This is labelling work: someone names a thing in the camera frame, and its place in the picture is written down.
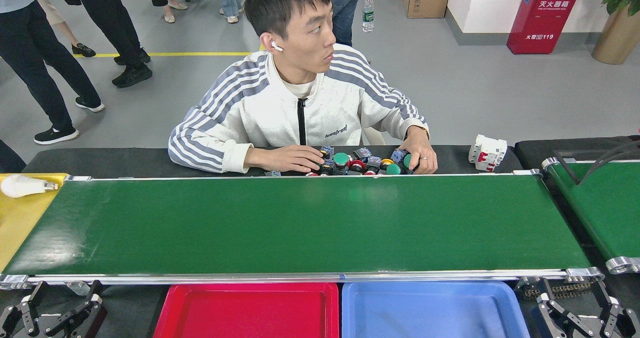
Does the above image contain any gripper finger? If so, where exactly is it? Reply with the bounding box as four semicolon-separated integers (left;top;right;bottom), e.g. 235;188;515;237
44;280;108;338
531;293;596;338
595;280;640;338
0;281;45;338

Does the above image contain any white circuit breaker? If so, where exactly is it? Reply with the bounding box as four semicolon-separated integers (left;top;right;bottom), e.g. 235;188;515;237
468;134;508;172

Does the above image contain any yellow plastic tray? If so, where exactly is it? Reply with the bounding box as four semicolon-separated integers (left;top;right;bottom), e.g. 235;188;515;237
0;173;69;274

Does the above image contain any short green conveyor belt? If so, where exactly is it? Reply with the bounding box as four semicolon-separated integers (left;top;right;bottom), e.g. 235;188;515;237
541;157;640;275

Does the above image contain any blue plastic tray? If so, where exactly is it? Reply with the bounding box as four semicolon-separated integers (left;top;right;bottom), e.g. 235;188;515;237
341;280;532;338

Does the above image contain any red plastic tray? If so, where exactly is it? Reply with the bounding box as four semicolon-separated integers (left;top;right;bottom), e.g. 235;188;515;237
152;282;341;338

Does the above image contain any long green conveyor belt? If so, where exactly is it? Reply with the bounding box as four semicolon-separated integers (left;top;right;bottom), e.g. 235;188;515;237
0;170;606;291

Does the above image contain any person's left hand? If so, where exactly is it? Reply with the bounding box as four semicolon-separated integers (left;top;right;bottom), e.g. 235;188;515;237
398;126;439;175

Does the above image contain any person's right hand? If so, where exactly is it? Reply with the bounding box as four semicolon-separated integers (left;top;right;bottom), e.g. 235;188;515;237
267;145;326;174

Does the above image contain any white light bulb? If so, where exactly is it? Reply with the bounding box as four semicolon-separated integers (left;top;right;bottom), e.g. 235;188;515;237
0;175;59;198

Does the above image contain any brass plant pot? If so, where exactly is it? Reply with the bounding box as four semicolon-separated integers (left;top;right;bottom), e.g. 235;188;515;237
592;3;640;65

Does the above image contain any red fire extinguisher box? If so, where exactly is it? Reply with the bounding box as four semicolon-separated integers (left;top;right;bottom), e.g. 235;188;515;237
506;0;585;55

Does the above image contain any conveyor drive chain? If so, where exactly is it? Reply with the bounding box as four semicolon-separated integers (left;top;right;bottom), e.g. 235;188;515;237
520;282;593;300

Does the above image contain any black cable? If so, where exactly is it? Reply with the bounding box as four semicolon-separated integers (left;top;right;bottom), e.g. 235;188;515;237
577;139;640;185

